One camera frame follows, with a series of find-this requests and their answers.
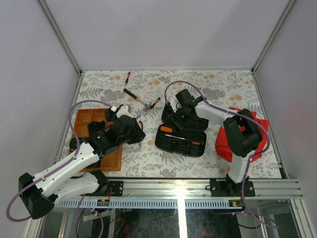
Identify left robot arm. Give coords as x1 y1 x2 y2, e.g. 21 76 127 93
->
18 115 146 219

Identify wooden compartment tray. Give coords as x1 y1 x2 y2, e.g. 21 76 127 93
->
67 108 126 172

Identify small precision screwdriver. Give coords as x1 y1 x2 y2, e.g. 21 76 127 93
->
149 97 160 110
124 72 131 87

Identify black plastic tool case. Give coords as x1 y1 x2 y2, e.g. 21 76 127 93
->
155 105 209 157

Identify aluminium front rail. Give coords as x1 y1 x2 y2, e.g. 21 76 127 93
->
54 179 303 209

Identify orange long-nose pliers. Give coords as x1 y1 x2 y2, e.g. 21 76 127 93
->
138 120 144 148

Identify red cloth bag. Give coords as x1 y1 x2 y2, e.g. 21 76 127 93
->
215 107 269 162

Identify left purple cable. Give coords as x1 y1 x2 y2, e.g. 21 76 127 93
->
6 100 117 238

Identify claw hammer black handle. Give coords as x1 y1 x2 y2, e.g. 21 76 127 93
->
123 88 151 112

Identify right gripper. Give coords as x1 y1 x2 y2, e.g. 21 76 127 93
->
168 106 195 132

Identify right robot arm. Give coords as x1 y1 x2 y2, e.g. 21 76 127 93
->
168 89 263 196

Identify dark patterned rolled cloth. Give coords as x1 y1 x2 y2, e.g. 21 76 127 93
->
105 109 117 121

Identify large orange screwdriver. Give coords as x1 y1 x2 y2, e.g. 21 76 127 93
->
160 126 203 145

